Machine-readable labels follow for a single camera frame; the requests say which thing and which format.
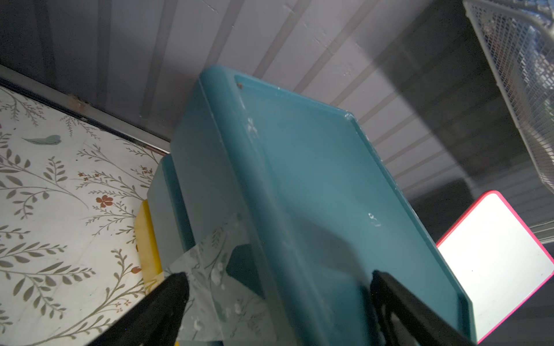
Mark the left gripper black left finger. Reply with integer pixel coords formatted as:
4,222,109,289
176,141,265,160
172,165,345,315
89,272,190,345

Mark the teal yellow drawer cabinet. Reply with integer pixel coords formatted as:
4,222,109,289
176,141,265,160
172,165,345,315
147,66,477,345

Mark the pink framed whiteboard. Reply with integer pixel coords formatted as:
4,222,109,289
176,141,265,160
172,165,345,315
436,190,553,343

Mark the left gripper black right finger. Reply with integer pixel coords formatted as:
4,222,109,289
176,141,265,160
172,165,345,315
371,270,475,345

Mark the clear adhesive tape piece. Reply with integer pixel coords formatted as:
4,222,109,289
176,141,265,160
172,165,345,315
164,213,277,345

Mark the white wire wall basket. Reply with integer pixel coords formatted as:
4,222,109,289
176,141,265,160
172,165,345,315
463,1,553,190

